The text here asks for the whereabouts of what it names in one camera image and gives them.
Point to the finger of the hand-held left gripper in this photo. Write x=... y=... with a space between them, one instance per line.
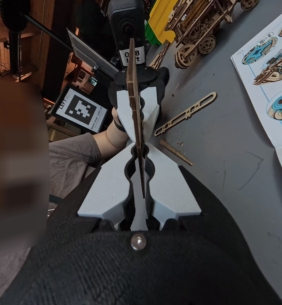
x=123 y=107
x=151 y=107

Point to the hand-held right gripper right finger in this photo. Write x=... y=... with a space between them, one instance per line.
x=174 y=190

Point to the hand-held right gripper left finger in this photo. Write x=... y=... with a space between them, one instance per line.
x=105 y=190

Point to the thin laser-cut plywood sheet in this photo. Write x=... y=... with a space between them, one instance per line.
x=135 y=95

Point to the person's left forearm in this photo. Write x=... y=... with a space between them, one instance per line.
x=112 y=143

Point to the wooden model vehicle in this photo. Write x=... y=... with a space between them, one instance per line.
x=198 y=31

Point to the person's left hand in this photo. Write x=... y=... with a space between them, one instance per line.
x=114 y=116

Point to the green plastic bin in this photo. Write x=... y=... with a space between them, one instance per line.
x=148 y=33

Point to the slotted flat wooden part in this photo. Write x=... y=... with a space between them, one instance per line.
x=183 y=116

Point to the small wooden wedge stick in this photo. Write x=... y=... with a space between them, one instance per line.
x=176 y=152

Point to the yellow plastic bin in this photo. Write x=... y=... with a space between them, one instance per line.
x=160 y=26

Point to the black framed tag sign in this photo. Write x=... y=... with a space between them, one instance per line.
x=81 y=107

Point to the grey metal framed panel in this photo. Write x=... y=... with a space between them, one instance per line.
x=83 y=47

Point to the flat laser-cut wooden board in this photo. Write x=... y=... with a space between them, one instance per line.
x=158 y=58

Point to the black metal pole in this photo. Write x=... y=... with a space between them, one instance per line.
x=45 y=27

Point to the black round fan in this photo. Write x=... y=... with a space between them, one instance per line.
x=12 y=14

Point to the assembly instruction booklet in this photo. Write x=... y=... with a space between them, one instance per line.
x=262 y=95

